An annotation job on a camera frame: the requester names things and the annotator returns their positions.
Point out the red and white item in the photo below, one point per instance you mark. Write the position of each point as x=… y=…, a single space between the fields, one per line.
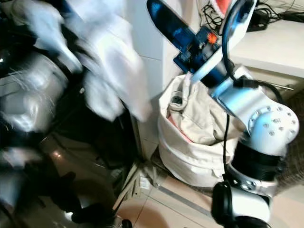
x=221 y=4

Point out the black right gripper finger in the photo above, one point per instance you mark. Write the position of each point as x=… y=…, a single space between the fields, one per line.
x=164 y=19

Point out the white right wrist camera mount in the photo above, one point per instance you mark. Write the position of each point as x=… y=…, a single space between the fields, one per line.
x=206 y=71

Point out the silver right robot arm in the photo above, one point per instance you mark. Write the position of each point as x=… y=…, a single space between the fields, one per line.
x=266 y=118

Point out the white fabric laundry basket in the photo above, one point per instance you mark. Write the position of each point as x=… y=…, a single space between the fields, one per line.
x=190 y=161

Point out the white cloth garment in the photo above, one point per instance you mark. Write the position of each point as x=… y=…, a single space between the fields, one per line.
x=114 y=52

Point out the black power adapter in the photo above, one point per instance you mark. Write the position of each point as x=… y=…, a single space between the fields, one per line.
x=259 y=21

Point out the beige crumpled garment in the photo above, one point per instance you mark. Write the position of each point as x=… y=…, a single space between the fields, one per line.
x=194 y=109

